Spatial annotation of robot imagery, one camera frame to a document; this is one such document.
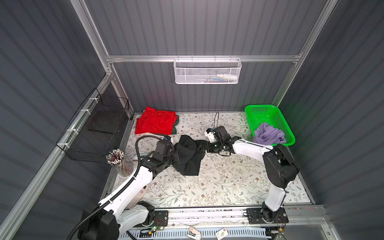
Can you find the black wire basket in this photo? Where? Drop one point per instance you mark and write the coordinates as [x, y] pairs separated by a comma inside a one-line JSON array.
[[98, 128]]

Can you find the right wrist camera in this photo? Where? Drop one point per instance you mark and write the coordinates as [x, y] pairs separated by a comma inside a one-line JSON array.
[[210, 134]]

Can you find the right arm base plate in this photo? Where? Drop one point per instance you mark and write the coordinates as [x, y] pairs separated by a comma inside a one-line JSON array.
[[266, 216]]

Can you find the green plastic basket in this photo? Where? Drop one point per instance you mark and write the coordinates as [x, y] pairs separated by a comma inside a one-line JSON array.
[[272, 115]]

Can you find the white tag card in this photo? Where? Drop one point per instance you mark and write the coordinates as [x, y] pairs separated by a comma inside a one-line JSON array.
[[221, 234], [194, 234]]

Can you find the white tag card right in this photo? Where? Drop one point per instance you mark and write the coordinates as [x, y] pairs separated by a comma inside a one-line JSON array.
[[221, 234]]

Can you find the purple t shirt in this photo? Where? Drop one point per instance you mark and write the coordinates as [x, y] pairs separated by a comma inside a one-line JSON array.
[[267, 135]]

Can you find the white spray bottle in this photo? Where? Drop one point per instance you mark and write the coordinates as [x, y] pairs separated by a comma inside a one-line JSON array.
[[228, 77]]

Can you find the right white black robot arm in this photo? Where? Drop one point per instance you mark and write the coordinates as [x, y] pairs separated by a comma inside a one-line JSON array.
[[280, 166]]

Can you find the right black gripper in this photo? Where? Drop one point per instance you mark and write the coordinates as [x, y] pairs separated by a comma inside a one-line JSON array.
[[208, 143]]

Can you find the white tag card left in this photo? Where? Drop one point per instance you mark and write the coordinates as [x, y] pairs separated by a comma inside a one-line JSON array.
[[194, 234]]

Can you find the red folded t shirt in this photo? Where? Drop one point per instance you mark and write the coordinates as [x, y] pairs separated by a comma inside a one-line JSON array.
[[156, 122]]

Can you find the aluminium front rail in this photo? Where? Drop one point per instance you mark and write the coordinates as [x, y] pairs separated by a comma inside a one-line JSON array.
[[233, 216]]

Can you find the black t shirt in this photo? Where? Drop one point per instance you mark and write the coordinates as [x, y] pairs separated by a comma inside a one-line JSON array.
[[190, 153]]

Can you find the cup of pens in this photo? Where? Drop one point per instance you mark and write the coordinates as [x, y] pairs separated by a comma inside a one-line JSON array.
[[116, 158]]

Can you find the white wire mesh basket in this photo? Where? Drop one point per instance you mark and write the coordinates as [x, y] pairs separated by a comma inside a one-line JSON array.
[[203, 71]]

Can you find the floral table mat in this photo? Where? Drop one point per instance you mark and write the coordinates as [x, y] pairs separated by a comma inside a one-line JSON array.
[[236, 180]]

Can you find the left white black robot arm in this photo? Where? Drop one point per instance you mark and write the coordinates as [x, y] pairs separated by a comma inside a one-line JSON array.
[[108, 219]]

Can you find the dark green folded t shirt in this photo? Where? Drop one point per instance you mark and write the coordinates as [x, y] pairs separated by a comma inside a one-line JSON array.
[[174, 130]]

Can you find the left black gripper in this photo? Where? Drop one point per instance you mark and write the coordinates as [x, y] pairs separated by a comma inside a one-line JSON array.
[[174, 156]]

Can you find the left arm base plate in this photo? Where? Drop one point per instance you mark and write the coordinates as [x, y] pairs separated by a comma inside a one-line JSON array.
[[159, 220]]

